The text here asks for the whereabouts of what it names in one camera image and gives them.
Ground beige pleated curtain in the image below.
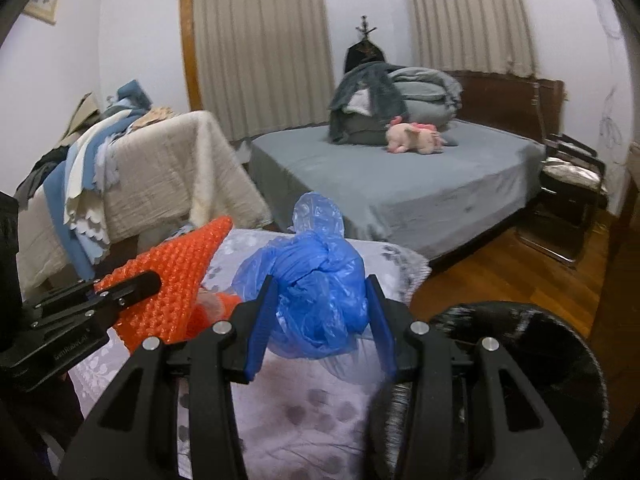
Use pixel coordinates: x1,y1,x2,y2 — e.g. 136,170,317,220
192,0,335,142
407,0,537,79

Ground grey bed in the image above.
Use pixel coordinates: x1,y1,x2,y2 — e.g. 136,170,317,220
248,120,549,262

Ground blue plastic bag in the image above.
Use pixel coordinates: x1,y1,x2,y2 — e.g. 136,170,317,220
232,192,373,361

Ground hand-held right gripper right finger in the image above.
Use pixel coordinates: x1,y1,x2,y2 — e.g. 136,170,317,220
364,275,587,480

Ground blue white scalloped cloth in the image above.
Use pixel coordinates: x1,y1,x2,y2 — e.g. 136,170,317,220
42,105,166,281

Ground folded grey blankets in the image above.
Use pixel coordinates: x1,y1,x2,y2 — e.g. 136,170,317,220
387,66,464,127

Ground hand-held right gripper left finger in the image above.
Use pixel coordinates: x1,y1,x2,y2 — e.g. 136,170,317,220
59,275,279,480

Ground floral grey quilt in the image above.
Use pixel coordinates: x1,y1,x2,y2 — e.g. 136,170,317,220
67,228,432,480

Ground pink plush toy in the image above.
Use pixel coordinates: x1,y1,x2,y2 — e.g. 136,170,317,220
384,115,447,155

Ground dark grey fuzzy blanket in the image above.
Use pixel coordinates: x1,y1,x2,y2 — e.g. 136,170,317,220
328,61,409,144

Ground wooden headboard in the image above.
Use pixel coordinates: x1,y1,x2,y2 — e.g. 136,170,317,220
451,70,566,137

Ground black folding chair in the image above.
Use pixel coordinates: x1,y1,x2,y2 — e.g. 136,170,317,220
516,132,609,268

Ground coat rack with dark garment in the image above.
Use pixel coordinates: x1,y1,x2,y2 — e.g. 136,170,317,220
343,16,389,73

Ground black bin with bag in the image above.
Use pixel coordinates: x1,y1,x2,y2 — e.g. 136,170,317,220
370,301,609,480

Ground teal cloth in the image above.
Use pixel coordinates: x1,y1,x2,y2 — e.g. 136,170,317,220
116,80,152,112

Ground beige blanket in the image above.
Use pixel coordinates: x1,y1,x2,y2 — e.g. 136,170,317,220
15,110,273,301

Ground dark clothes pile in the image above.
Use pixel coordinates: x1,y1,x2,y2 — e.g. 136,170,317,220
14,146,72,202

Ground brown cardboard piece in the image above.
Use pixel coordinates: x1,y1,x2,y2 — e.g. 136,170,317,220
59,91,104,147

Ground wooden window frame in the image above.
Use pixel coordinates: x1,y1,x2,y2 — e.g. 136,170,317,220
180,0,201,112

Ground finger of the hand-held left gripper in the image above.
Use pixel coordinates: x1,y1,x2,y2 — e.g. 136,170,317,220
22,270,162,319
30,302,122,342

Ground orange bubble wrap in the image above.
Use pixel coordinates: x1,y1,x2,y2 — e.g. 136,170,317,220
94,216,243,352

